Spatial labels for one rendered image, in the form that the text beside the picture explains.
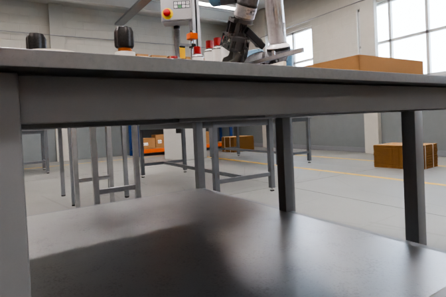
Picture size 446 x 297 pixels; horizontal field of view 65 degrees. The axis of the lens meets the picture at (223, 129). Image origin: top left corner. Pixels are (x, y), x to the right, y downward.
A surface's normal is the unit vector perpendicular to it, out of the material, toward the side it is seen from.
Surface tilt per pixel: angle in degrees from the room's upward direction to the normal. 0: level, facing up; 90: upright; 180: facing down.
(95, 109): 90
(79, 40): 90
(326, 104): 90
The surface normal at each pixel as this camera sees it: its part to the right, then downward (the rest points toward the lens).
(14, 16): 0.53, 0.00
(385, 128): -0.85, 0.05
